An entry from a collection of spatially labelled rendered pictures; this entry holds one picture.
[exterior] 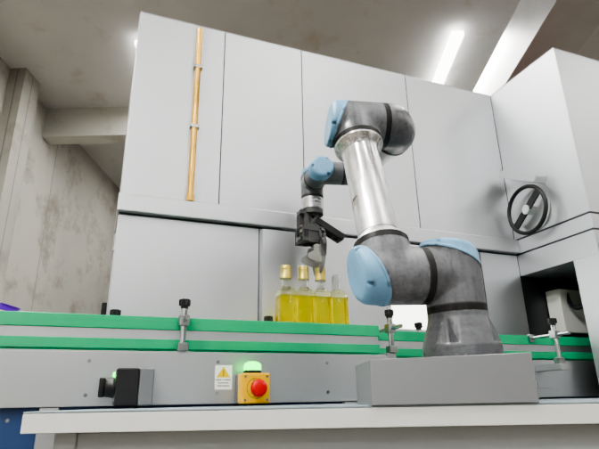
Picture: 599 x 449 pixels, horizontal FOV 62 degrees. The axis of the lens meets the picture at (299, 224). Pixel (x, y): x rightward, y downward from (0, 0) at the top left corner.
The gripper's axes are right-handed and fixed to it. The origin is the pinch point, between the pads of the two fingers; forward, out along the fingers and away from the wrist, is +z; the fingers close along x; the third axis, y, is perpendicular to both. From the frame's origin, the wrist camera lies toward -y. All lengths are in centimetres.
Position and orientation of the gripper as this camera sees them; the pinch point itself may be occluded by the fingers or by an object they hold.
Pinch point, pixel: (319, 270)
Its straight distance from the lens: 162.3
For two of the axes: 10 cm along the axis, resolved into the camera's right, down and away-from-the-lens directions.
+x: 3.6, -3.1, -8.8
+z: 0.1, 9.4, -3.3
